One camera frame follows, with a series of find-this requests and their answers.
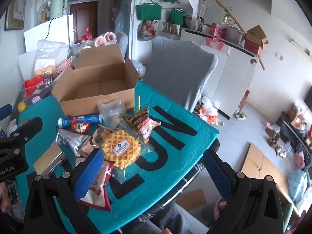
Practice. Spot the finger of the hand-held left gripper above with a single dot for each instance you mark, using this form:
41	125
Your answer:
28	129

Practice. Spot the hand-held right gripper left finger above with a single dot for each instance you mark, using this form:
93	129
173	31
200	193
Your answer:
89	174

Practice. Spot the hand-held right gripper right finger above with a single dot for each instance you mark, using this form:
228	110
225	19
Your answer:
218	175

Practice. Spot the red white snack packet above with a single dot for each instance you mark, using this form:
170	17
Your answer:
101	187

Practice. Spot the pink brown snack packet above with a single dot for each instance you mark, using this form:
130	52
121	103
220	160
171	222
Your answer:
93	142

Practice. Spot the small brown box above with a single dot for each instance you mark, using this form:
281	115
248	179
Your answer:
48	162

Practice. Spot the blue tube with white cap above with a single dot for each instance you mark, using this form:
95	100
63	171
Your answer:
65	122

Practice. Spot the silver snack packet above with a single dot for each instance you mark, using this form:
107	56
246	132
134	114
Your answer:
70	140

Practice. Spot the waffle packet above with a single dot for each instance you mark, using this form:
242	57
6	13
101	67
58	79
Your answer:
121	148

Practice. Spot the small red snack packet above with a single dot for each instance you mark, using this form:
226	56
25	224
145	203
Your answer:
80	127

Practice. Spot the clear bag of white snack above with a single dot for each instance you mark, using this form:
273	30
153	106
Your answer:
112	114

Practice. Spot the red brown snack packet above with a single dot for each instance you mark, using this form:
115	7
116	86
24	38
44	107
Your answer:
143	125

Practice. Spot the yellow lollipop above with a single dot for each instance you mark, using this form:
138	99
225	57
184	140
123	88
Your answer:
139	102

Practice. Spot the plastic bag of orange snacks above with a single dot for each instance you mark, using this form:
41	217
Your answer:
45	68

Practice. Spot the person's left hand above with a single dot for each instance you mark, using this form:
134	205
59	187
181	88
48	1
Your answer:
4	201

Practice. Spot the yellow ball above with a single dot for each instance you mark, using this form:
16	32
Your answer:
22	106

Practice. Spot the blue paper cup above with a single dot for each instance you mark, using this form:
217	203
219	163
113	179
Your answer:
6	111

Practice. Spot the teal mat with black letters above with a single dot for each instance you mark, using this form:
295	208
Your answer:
195	151

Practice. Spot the red white package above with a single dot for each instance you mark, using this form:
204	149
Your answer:
34	84

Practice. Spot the flat cardboard sheet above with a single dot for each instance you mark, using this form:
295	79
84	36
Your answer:
263	168

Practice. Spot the person's grey jeans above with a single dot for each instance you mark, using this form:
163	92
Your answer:
175	220

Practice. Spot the orange white trash bags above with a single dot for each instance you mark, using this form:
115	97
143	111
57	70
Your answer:
209	112

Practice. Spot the pink striped cups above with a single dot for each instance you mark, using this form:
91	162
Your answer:
65	65

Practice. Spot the light blue plastic bag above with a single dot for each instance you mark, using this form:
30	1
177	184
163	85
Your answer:
298	187

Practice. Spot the white refrigerator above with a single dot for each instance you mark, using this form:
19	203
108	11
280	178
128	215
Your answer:
48	34

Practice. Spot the white cabinet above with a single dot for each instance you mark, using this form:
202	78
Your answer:
234	78

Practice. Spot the cola bottle with red cap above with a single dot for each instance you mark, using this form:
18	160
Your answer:
87	35

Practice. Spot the grey leaf-pattern chair cover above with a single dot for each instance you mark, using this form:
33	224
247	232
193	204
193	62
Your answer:
178	70

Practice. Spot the pink plush slipper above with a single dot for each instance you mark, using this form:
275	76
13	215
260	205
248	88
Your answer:
100	41
110	36

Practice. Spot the large framed picture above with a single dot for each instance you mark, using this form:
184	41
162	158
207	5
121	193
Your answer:
17	9

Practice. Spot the brown door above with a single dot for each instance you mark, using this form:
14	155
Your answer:
84	17

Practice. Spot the pale green appliance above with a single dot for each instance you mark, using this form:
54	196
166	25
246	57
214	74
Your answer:
58	6

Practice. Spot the open red cardboard box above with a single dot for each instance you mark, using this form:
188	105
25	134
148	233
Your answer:
254	42

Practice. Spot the grey gift box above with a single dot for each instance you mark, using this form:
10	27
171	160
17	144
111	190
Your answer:
234	35

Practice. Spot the pink gift box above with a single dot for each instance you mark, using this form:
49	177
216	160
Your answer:
217	30

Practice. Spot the patterned hanging bag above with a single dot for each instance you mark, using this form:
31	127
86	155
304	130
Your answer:
146	31

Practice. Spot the green tote bag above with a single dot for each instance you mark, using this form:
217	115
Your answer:
148	11

